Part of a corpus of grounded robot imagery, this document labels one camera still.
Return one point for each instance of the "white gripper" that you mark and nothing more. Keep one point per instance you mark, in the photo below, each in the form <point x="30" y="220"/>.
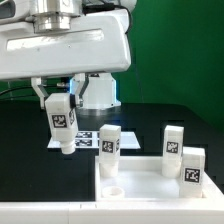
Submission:
<point x="96" y="42"/>

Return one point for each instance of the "white square table top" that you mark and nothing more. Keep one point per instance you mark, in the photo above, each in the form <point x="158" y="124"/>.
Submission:
<point x="139" y="178"/>

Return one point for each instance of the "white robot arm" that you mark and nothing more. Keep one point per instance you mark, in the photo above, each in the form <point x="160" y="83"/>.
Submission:
<point x="56" y="15"/>

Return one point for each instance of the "white sheet with tags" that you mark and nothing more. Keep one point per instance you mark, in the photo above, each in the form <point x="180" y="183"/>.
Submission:
<point x="90" y="140"/>

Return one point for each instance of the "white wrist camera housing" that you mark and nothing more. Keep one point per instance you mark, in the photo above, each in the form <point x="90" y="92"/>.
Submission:
<point x="12" y="11"/>

